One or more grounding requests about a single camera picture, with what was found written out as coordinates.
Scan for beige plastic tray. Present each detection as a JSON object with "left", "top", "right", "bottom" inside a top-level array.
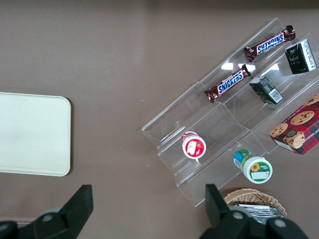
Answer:
[{"left": 0, "top": 92, "right": 72, "bottom": 177}]

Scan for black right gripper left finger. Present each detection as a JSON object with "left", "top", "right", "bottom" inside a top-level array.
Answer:
[{"left": 24, "top": 184, "right": 94, "bottom": 239}]

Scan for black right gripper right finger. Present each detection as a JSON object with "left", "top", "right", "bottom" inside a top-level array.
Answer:
[{"left": 199, "top": 184, "right": 251, "bottom": 239}]

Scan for Snickers chocolate bar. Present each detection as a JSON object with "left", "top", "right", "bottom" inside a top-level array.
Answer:
[
  {"left": 243, "top": 24, "right": 296, "bottom": 63},
  {"left": 204, "top": 64, "right": 252, "bottom": 104}
]

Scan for green sunflower lidded cup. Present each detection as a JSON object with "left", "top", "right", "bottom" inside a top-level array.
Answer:
[{"left": 233, "top": 148, "right": 273, "bottom": 184}]

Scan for red tartan cookie box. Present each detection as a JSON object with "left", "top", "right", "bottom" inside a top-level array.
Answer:
[{"left": 269, "top": 92, "right": 319, "bottom": 155}]

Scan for stacked aluminium foil trays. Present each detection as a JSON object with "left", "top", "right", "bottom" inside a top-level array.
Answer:
[{"left": 229, "top": 203, "right": 285, "bottom": 225}]

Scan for light wicker basket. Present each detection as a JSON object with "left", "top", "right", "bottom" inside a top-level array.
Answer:
[{"left": 222, "top": 188, "right": 288, "bottom": 219}]

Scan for clear acrylic stepped stand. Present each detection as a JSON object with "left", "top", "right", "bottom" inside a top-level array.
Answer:
[{"left": 141, "top": 17, "right": 319, "bottom": 208}]

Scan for dark green small carton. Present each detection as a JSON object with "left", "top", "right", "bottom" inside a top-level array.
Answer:
[
  {"left": 284, "top": 39, "right": 318, "bottom": 75},
  {"left": 249, "top": 76, "right": 284, "bottom": 106}
]

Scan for red strawberry yogurt cup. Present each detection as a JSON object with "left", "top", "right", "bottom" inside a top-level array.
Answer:
[{"left": 181, "top": 130, "right": 207, "bottom": 159}]

